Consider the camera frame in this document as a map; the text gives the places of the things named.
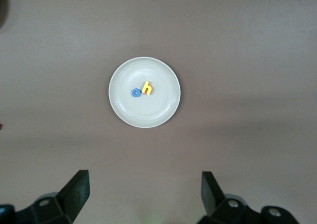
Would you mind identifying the beige brown plate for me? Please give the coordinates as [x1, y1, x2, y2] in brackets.
[108, 56, 181, 129]

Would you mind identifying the yellow letter h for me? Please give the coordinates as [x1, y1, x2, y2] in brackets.
[141, 81, 153, 95]

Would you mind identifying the brown table cover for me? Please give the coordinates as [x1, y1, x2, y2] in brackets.
[0, 0, 317, 224]

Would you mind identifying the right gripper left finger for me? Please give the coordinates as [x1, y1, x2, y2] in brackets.
[0, 169, 90, 224]

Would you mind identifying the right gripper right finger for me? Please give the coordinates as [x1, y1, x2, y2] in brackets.
[198, 171, 302, 224]

